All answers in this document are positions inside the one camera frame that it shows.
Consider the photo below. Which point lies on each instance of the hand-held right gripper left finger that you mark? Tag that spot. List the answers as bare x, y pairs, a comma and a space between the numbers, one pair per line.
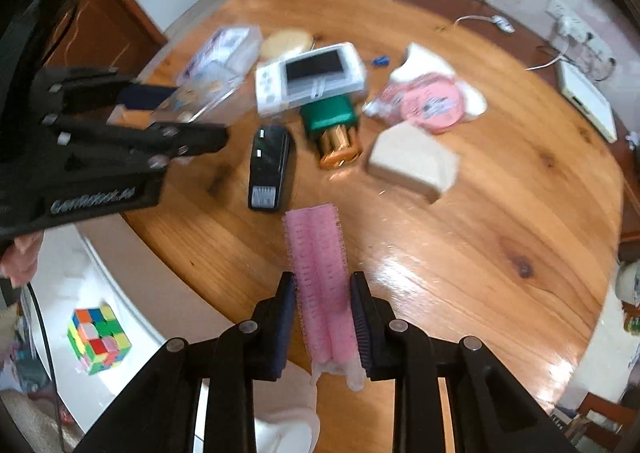
284, 328

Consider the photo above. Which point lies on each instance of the pink round packet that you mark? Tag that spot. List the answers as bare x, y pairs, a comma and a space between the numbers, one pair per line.
430, 103

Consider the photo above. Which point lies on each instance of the pink hair roller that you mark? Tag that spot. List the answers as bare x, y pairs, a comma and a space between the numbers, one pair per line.
305, 273
337, 273

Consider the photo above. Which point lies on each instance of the white power strip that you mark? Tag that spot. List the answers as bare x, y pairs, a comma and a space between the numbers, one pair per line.
575, 23

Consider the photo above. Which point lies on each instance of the wooden door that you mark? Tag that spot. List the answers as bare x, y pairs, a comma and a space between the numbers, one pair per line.
110, 18

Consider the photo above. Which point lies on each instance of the wooden chair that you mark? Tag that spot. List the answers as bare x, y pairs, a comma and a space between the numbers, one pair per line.
595, 408

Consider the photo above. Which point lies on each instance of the beige sponge block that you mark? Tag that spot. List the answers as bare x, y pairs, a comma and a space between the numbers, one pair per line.
410, 163

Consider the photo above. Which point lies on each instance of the small blue cap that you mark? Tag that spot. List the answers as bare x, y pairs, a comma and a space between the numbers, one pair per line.
381, 61

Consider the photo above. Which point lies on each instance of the person's left hand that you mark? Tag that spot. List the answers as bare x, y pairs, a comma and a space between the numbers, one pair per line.
22, 258

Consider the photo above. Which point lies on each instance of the clear plastic box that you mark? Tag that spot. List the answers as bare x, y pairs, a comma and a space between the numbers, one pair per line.
220, 58

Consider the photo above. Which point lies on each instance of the white set-top box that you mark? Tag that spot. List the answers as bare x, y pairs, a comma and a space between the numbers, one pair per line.
585, 98

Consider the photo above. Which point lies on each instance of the white handheld game console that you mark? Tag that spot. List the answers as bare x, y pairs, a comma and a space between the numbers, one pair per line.
310, 83

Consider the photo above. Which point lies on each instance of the multicoloured puzzle cube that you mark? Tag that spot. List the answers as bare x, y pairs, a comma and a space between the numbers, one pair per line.
100, 340

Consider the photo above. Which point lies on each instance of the white rounded object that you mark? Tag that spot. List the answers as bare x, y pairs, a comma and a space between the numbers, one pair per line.
282, 425

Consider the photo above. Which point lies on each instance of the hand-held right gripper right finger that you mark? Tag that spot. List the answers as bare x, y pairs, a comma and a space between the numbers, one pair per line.
361, 328

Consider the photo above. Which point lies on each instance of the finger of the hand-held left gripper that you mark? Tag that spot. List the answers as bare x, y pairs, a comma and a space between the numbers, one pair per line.
200, 138
145, 97

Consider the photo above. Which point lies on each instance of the black power adapter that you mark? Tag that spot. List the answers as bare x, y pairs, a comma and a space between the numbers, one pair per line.
270, 168

